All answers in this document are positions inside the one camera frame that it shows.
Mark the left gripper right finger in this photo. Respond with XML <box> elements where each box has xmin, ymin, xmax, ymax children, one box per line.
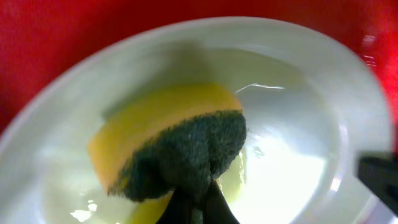
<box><xmin>201</xmin><ymin>180</ymin><xmax>239</xmax><ymax>224</ymax></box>

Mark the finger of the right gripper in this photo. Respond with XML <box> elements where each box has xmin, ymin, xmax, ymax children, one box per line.
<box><xmin>356</xmin><ymin>151</ymin><xmax>397</xmax><ymax>216</ymax></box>

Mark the pale green plate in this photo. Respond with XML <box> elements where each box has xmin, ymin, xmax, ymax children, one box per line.
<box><xmin>1</xmin><ymin>17</ymin><xmax>394</xmax><ymax>223</ymax></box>

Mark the yellow green sponge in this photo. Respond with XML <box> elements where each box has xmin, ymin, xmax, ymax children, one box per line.
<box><xmin>88</xmin><ymin>83</ymin><xmax>247</xmax><ymax>223</ymax></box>

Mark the red plastic tray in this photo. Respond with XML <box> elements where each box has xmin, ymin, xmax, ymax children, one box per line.
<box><xmin>0</xmin><ymin>0</ymin><xmax>398</xmax><ymax>134</ymax></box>

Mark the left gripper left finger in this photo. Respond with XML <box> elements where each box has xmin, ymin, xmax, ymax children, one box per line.
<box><xmin>156</xmin><ymin>189</ymin><xmax>193</xmax><ymax>224</ymax></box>

